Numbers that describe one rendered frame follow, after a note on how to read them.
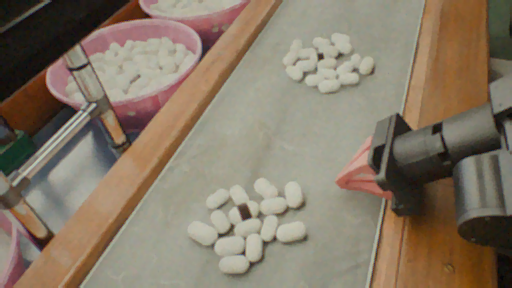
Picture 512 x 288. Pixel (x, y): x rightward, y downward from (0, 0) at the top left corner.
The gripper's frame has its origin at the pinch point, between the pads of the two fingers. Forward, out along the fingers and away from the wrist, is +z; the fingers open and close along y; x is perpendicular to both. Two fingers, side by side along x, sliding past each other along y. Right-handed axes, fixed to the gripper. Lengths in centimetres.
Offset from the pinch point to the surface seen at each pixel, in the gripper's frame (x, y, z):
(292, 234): -1.9, 8.2, 3.5
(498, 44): 84, -163, 14
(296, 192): -3.0, 2.8, 4.2
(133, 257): -11.4, 14.7, 18.0
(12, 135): -31, 0, 45
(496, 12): 84, -195, 14
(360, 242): 4.0, 6.2, -1.2
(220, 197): -8.3, 5.5, 11.6
